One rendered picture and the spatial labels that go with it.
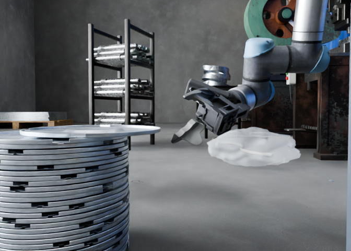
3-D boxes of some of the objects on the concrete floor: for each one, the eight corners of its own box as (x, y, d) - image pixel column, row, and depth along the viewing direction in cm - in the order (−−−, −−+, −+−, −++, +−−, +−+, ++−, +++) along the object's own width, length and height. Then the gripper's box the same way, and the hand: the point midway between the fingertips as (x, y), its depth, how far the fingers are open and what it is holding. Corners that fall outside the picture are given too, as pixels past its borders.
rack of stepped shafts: (133, 151, 219) (133, 18, 216) (82, 147, 236) (81, 24, 233) (159, 144, 259) (159, 32, 256) (113, 142, 276) (113, 37, 273)
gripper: (262, 82, 74) (207, 103, 61) (237, 138, 85) (187, 166, 72) (235, 66, 78) (179, 82, 65) (215, 121, 89) (163, 144, 76)
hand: (175, 119), depth 70 cm, fingers open, 13 cm apart
